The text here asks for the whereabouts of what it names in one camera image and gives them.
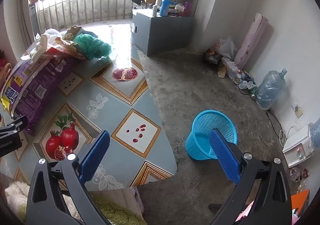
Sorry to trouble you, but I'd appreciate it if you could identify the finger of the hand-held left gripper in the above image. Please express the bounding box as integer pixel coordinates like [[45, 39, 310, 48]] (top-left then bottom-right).
[[0, 115, 28, 138]]

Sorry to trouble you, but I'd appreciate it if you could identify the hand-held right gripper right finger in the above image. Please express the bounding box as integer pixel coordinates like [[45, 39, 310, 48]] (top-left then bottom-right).
[[209, 129, 293, 225]]

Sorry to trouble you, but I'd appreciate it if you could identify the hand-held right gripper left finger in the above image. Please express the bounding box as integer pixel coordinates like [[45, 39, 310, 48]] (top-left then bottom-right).
[[25, 130, 112, 225]]

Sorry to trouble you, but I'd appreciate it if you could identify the blue plastic basket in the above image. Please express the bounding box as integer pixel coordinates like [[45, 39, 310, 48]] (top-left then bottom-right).
[[185, 109, 238, 160]]

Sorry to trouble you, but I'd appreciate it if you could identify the purple printed plastic bag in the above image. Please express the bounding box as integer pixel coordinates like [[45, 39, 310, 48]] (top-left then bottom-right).
[[1, 50, 75, 137]]

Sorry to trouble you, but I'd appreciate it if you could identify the red and white plastic bag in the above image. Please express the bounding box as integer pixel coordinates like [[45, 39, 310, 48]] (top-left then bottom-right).
[[42, 47, 78, 60]]

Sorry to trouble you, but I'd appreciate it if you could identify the yellow printed carton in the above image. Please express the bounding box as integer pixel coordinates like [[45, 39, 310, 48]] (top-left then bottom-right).
[[61, 25, 87, 60]]

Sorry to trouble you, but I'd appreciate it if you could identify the teal mesh bag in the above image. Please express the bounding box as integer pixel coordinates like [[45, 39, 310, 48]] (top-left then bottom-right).
[[74, 31, 112, 60]]

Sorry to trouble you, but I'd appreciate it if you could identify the white fluffy cloth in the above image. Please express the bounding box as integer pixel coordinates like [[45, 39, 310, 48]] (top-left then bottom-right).
[[5, 181, 33, 218]]

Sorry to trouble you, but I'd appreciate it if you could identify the fruit print tablecloth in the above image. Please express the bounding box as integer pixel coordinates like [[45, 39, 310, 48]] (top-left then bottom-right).
[[0, 23, 178, 192]]

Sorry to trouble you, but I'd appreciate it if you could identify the green fluffy cloth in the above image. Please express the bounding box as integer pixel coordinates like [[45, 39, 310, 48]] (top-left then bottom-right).
[[90, 195, 148, 225]]

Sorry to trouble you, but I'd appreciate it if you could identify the white water dispenser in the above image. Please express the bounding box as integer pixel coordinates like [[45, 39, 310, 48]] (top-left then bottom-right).
[[282, 125, 314, 168]]

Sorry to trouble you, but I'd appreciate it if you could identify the clear blue water jug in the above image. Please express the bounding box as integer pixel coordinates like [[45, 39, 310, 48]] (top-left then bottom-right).
[[255, 68, 288, 110], [309, 117, 320, 147]]

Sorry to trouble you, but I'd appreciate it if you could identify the pile of litter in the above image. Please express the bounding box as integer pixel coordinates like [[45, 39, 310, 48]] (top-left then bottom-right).
[[217, 57, 257, 90]]

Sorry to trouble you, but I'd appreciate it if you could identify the orange sheet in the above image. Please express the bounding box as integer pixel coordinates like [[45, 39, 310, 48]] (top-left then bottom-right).
[[290, 189, 310, 215]]

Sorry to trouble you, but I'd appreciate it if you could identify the dark snack box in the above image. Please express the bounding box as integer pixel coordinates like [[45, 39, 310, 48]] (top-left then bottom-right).
[[202, 48, 223, 65]]

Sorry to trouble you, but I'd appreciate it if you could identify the white bag with red print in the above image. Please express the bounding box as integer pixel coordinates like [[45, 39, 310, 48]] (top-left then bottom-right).
[[215, 35, 238, 60]]

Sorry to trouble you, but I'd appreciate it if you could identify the long pink box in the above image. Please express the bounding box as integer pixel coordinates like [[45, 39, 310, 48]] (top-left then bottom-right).
[[234, 13, 269, 69]]

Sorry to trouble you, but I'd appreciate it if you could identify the grey cabinet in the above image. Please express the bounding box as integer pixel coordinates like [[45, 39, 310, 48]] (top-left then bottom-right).
[[131, 9, 195, 56]]

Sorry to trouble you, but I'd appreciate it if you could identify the metal balcony railing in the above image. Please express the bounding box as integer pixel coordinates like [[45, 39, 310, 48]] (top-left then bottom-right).
[[29, 0, 140, 31]]

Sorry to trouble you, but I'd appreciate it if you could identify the blue detergent bottle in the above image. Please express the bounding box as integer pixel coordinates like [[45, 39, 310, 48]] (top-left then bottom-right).
[[159, 0, 173, 17]]

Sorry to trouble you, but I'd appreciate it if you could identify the white cable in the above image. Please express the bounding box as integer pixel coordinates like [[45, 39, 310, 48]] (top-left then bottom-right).
[[279, 122, 300, 147]]

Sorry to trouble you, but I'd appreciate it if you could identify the wall socket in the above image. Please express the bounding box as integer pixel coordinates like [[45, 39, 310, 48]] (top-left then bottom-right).
[[291, 102, 303, 118]]

